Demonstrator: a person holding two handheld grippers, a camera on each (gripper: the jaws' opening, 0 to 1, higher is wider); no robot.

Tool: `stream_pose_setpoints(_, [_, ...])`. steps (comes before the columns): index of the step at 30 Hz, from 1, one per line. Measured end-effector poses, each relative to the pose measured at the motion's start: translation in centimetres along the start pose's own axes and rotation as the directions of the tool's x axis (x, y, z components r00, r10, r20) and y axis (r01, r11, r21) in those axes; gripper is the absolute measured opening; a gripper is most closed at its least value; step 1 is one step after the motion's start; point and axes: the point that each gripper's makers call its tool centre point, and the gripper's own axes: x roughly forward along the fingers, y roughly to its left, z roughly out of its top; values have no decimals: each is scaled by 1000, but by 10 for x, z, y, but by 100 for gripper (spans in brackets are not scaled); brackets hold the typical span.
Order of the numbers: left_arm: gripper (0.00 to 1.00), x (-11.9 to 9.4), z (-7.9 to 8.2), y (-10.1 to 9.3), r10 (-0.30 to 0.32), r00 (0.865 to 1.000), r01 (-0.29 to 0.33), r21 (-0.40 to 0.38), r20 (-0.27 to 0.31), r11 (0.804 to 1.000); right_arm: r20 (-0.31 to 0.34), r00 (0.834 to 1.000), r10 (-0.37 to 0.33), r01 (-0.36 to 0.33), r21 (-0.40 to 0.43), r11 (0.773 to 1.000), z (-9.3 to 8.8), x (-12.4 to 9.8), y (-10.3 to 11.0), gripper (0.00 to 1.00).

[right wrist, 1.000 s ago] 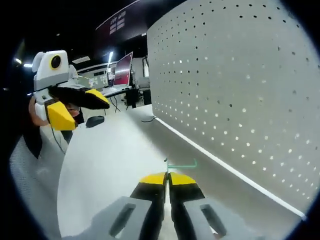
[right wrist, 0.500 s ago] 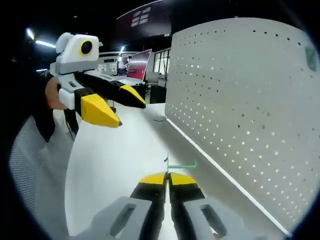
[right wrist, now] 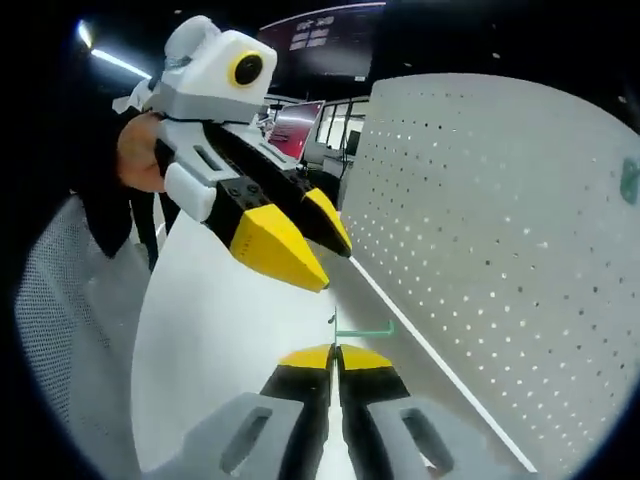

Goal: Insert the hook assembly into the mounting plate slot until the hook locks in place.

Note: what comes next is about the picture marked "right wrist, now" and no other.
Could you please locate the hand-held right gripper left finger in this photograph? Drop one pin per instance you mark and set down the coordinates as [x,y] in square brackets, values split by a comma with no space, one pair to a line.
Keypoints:
[285,420]

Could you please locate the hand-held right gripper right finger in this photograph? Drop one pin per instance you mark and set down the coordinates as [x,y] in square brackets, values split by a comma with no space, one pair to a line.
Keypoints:
[385,420]

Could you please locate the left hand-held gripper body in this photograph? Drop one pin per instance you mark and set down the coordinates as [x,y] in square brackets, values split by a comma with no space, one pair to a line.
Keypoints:
[210,75]

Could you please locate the green hook assembly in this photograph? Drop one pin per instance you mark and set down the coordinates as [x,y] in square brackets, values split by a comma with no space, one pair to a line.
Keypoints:
[365,332]
[631,182]

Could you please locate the white perforated mounting plate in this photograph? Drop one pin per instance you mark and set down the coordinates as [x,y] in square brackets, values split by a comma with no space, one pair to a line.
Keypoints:
[500,225]

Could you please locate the person's left hand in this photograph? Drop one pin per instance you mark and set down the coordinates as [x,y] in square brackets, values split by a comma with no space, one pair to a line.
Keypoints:
[140,160]

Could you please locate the red screen monitor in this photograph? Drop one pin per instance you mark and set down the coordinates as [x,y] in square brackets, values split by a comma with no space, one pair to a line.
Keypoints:
[295,130]

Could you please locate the small black monitor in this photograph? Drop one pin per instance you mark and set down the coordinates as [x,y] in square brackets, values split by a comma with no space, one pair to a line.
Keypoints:
[352,142]

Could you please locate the black-framed glass partition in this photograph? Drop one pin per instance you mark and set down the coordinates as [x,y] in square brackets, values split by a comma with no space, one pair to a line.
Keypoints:
[337,117]

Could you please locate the ceiling strip light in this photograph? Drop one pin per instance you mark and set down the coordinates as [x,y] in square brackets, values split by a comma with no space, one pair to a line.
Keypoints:
[120,62]

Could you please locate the grey mesh chair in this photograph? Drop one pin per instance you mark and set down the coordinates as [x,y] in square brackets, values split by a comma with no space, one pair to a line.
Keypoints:
[65,300]

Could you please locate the large dark wall screen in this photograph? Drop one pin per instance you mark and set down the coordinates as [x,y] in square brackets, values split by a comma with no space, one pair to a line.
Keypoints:
[340,50]

